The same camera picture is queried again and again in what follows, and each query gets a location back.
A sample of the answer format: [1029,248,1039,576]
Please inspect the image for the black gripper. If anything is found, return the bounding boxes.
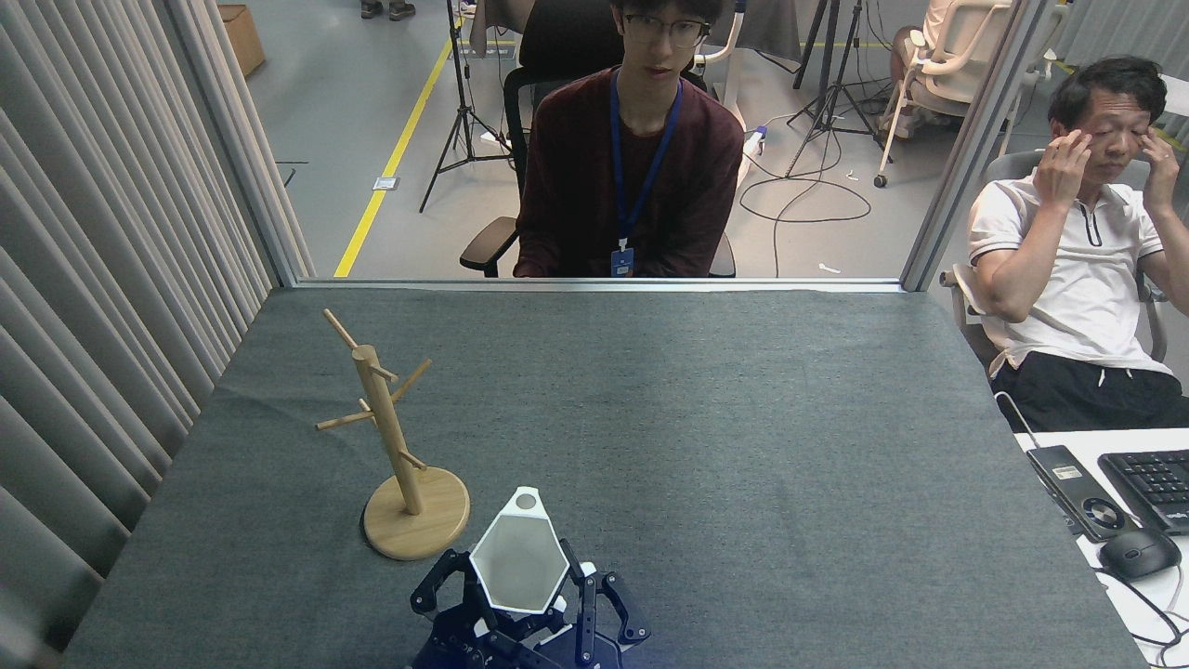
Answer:
[409,539,651,669]

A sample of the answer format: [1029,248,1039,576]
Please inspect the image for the white hexagonal cup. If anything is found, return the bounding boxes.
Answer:
[469,486,569,614]

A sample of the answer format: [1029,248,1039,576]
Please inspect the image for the wooden cup storage rack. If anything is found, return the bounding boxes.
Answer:
[315,308,471,561]

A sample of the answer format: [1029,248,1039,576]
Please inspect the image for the white-shirt person's right hand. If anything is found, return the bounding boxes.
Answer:
[1034,129,1093,208]

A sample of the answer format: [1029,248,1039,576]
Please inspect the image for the white-shirt person's left hand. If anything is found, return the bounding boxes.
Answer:
[1141,128,1181,211]

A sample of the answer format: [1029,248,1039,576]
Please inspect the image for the black office chair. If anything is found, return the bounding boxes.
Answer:
[460,0,737,278]

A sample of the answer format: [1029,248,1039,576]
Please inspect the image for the black tripod stand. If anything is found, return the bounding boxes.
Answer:
[418,0,514,215]
[785,0,895,179]

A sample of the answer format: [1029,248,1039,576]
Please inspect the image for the white device with blue cap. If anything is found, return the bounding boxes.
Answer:
[741,125,769,187]

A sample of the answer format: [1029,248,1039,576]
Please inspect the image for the grey office chair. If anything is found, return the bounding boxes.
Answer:
[940,149,1189,368]

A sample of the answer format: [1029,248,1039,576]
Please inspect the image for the grey pleated curtain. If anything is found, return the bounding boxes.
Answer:
[0,0,280,651]

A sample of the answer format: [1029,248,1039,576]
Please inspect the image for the black handheld device with antenna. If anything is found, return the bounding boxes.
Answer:
[994,390,1140,543]

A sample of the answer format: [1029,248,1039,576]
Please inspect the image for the black-framed glasses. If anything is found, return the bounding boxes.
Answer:
[622,13,712,49]

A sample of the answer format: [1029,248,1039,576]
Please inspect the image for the black computer mouse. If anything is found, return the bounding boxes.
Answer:
[1099,528,1182,582]

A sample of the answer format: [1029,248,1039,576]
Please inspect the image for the cardboard box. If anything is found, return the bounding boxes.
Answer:
[217,4,267,79]

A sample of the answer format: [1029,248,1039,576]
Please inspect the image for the person in white shirt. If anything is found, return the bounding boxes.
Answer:
[966,56,1189,433]

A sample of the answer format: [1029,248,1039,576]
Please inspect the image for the person in white chair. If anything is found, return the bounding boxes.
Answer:
[882,0,972,140]

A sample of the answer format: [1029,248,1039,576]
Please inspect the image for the black keyboard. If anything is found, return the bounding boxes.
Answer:
[1098,450,1189,536]

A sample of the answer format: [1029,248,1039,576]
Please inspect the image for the white office chair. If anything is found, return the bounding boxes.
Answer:
[873,0,1069,189]

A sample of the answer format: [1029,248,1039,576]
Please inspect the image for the person with blue lanyard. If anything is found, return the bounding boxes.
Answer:
[514,0,746,278]

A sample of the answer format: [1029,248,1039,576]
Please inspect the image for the blue lanyard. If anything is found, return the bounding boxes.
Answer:
[609,67,685,248]

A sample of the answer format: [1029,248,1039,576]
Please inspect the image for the black floor cable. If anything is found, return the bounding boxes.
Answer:
[738,111,874,278]

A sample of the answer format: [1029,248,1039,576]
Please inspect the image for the black mouse cable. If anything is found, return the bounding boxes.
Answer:
[1096,565,1189,651]

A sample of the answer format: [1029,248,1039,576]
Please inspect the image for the silver frame post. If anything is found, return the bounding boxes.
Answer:
[899,0,1055,293]

